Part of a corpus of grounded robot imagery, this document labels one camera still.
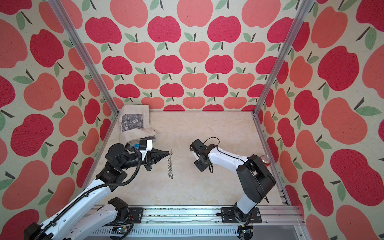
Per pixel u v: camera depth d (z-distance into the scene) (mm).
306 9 697
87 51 875
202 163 753
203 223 732
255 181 449
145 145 529
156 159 623
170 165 658
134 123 1054
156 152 605
